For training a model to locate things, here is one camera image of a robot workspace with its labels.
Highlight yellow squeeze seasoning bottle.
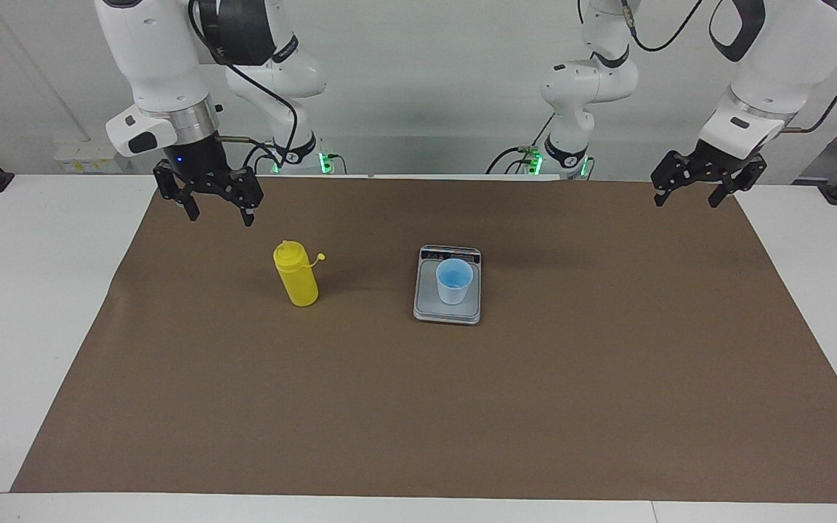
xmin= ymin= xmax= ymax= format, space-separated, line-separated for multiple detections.
xmin=273 ymin=240 xmax=326 ymax=307

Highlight light blue plastic cup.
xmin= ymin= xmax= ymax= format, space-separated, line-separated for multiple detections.
xmin=436 ymin=258 xmax=474 ymax=305

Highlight silver digital kitchen scale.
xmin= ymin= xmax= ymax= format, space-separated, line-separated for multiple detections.
xmin=413 ymin=245 xmax=482 ymax=325

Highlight white box yellow labels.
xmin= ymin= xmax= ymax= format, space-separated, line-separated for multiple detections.
xmin=54 ymin=140 xmax=123 ymax=174

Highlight brown paper table mat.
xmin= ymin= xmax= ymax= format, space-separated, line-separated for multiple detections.
xmin=10 ymin=174 xmax=837 ymax=504

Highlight black base cable bundle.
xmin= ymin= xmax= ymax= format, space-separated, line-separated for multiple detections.
xmin=244 ymin=142 xmax=348 ymax=175
xmin=486 ymin=113 xmax=557 ymax=175

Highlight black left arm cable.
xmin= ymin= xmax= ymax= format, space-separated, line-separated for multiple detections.
xmin=577 ymin=0 xmax=837 ymax=136

